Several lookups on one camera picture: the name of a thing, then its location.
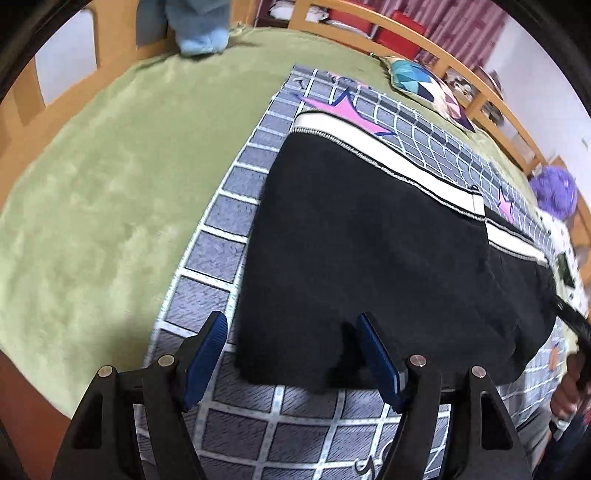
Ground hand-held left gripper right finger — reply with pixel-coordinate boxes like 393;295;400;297
358;311;536;480

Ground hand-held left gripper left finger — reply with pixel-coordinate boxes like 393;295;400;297
51;311;228;480

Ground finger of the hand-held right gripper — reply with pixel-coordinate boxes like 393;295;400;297
551;295;591;346

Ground black pants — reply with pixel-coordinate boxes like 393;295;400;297
233;112;557;395

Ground person's right hand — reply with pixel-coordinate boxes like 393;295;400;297
551;357;589;423

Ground dark flat item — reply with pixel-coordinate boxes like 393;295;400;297
554;253;575;287

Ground white floral pillow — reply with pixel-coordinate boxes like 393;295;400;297
538;210;591;319

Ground purple plush toy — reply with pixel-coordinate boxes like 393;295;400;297
529;165;580;220

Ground grey checked star quilt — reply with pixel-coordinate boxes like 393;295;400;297
143;65;573;480

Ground green bed sheet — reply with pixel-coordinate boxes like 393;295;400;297
0;25;546;418

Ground colourful geometric pillow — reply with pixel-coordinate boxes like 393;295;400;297
381;55;476;132

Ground maroon striped curtain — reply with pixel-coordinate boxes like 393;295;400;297
416;0;513;79

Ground blue fleece blanket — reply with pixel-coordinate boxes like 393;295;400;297
139;0;232;58

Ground wooden bed frame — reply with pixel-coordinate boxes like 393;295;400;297
0;0;568;480

